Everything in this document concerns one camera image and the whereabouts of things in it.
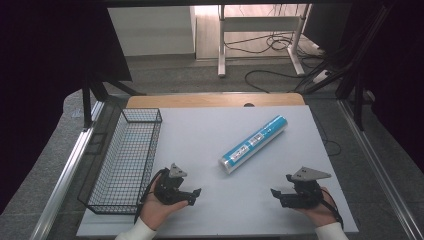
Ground blue and white plastic roll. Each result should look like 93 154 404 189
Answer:
218 114 289 175

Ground wooden table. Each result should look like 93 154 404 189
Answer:
126 92 306 109

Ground white power strip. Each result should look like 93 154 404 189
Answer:
312 69 332 85

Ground aluminium rail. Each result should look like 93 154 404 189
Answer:
29 100 105 240
337 99 424 240

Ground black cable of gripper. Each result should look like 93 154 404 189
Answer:
133 167 168 225
319 187 345 230

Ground thin black floor cable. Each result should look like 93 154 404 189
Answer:
311 109 343 157

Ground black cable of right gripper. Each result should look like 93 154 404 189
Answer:
319 187 345 230

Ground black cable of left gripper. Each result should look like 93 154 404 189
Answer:
133 167 168 225

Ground white cabinet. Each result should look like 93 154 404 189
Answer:
107 6 197 58

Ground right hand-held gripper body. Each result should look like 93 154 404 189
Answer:
286 166 333 210

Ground person's right hand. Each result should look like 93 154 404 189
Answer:
296 186 338 229

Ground black floor cables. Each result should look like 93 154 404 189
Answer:
223 31 326 94

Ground black metal stand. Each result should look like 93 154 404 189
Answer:
80 66 147 130
334 6 394 132

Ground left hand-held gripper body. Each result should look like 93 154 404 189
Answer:
153 162 193 205

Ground white table mat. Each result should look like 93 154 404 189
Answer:
76 104 360 238

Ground black wire basket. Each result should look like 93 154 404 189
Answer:
77 107 164 216

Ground white desk frame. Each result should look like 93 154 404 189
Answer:
217 4 313 79

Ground person's left hand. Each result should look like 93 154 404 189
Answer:
139 181 190 231

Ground dark curtain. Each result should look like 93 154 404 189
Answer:
0 0 133 214
346 0 424 164

